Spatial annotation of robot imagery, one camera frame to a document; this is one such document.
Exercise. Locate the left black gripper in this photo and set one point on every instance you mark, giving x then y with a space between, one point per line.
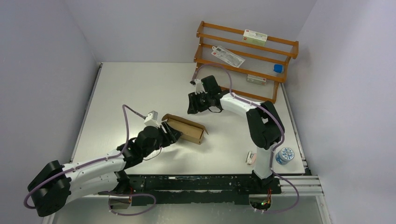
173 135

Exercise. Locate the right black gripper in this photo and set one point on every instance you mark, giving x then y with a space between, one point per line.
194 107

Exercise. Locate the brown cardboard box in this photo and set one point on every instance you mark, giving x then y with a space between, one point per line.
191 131

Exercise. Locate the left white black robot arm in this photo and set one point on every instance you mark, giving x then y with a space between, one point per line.
56 184

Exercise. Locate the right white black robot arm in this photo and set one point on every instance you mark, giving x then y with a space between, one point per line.
265 126

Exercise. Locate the small white box lower shelf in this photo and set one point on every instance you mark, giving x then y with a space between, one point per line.
256 80

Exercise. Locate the white green box top shelf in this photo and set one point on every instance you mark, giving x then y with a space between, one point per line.
255 38

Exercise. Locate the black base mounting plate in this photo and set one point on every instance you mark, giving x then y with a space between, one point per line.
141 199

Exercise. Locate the clear plastic packet with label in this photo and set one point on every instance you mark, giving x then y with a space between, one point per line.
227 56

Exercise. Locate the orange wooden shelf rack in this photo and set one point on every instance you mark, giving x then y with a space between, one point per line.
250 70

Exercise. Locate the small pink white stapler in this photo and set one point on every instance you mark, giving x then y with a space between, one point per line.
251 157

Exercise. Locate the blue cap bottle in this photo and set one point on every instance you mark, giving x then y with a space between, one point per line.
278 68

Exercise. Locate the blue white round tin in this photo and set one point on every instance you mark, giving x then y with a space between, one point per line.
284 156

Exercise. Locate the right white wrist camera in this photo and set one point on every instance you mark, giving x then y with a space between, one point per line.
199 88

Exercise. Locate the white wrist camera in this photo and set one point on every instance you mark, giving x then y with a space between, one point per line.
151 119
199 88

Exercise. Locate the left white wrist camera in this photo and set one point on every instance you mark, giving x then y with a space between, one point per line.
151 119

